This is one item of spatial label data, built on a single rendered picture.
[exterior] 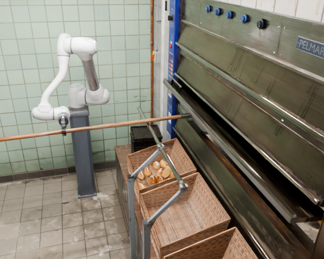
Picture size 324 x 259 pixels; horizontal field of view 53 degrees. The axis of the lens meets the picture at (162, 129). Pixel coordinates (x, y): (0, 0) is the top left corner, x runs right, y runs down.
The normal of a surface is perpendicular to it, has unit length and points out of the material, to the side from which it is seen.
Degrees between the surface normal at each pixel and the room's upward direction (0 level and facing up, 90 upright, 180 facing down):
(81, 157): 90
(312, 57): 90
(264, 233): 70
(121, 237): 0
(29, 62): 90
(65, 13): 90
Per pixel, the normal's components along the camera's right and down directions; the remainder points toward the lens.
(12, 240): 0.01, -0.90
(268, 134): -0.90, -0.20
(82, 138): 0.26, 0.44
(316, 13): -0.96, 0.11
